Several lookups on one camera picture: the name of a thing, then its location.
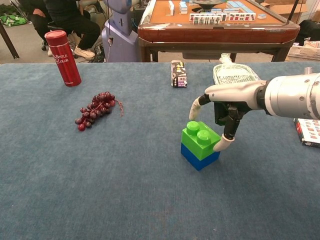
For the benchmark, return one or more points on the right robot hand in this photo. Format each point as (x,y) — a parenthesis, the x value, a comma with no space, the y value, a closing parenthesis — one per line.
(235,92)

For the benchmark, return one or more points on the green toy brick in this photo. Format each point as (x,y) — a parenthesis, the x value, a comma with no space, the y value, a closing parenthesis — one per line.
(197,147)

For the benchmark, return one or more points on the blue toy brick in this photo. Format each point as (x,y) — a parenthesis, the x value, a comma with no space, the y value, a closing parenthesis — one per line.
(197,161)

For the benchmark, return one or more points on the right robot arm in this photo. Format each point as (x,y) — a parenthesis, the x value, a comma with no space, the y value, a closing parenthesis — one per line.
(292,95)

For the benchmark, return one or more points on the clear plastic dustpan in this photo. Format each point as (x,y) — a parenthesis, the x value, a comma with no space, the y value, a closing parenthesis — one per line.
(232,72)

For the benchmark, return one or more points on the small black white carton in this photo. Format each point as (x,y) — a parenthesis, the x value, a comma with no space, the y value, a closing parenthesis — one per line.
(178,75)

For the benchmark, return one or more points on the brown mahjong table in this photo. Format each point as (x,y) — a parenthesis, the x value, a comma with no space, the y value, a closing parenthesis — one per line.
(217,32)

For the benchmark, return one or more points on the mahjong tile row red faces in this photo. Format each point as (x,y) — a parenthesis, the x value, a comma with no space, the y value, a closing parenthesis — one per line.
(242,17)

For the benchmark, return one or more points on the mahjong tile row bamboo faces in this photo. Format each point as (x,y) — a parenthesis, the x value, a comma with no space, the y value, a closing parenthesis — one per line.
(207,19)

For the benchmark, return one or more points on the single blue mahjong tile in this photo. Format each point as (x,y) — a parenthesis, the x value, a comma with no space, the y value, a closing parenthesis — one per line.
(261,16)

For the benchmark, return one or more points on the white plastic basket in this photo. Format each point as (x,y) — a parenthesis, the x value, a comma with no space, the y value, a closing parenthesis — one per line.
(305,52)

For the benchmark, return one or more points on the printed colour card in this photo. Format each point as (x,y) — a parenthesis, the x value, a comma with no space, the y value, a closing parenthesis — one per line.
(310,135)

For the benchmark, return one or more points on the cardboard box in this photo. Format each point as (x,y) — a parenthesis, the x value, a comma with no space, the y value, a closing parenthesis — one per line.
(282,8)

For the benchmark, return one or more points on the black bag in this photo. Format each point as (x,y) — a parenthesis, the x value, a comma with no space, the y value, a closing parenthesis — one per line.
(310,31)

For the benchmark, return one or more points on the black tripod stand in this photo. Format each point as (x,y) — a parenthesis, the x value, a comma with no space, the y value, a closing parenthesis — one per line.
(294,10)

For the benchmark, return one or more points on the bunch of purple grapes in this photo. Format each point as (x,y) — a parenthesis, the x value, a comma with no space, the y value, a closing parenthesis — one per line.
(97,107)

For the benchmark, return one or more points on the red thermos bottle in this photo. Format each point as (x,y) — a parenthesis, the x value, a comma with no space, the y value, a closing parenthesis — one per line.
(65,62)

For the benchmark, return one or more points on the seated person black jacket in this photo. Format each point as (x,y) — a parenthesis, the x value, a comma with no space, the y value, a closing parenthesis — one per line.
(75,22)

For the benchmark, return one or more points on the blue carpet table cover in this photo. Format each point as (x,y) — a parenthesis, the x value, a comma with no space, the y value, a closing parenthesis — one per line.
(50,175)

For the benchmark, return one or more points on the seated person black trousers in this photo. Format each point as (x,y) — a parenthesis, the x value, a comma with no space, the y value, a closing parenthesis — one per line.
(37,22)

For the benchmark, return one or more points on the black table leg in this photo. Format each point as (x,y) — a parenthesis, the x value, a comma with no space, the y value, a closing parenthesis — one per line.
(8,41)

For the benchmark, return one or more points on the green bag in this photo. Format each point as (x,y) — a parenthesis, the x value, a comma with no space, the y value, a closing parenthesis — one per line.
(11,20)

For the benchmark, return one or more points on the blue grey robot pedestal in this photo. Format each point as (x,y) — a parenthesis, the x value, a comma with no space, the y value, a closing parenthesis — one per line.
(120,42)

